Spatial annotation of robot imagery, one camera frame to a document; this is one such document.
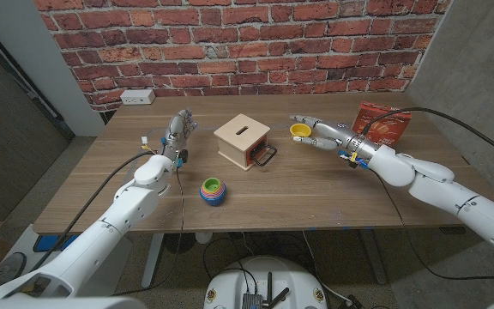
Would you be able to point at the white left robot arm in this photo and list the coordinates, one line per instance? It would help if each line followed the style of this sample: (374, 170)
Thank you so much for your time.
(105, 232)

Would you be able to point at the printed brick wall backdrop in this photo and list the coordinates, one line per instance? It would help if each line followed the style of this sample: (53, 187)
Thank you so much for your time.
(247, 43)

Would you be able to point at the rainbow stacking cups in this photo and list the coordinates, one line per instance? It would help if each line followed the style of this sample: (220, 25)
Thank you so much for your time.
(212, 192)

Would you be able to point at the white power outlet strip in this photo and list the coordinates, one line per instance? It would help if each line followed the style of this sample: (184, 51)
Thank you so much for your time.
(137, 97)

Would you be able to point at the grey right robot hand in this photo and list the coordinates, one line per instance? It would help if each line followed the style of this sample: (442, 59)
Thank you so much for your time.
(345, 137)

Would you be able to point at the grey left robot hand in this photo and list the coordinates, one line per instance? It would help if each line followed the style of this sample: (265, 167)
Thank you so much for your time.
(177, 133)

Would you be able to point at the grey table leg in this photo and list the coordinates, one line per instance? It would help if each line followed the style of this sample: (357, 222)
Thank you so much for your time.
(375, 257)

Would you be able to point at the wooden box with slot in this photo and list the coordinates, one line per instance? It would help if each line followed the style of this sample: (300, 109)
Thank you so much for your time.
(238, 129)

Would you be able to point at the grey shoe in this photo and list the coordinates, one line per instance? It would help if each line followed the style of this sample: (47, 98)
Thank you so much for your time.
(11, 267)

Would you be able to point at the white robot head rim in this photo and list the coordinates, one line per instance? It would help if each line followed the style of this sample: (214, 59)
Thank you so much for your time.
(58, 303)

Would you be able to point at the yellow plastic cup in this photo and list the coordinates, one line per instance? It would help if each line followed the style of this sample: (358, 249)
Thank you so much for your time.
(299, 130)

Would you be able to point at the red snack package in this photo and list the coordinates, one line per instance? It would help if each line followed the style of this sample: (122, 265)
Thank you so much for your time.
(390, 124)

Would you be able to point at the white table leg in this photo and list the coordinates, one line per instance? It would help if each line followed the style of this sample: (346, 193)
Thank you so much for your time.
(152, 262)

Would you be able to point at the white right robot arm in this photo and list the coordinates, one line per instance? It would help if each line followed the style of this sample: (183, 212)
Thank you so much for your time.
(444, 189)

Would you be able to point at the wooden drawer with red front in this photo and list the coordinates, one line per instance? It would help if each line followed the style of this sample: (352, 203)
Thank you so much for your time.
(250, 156)

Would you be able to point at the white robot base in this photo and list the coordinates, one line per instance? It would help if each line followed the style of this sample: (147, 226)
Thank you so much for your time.
(234, 283)

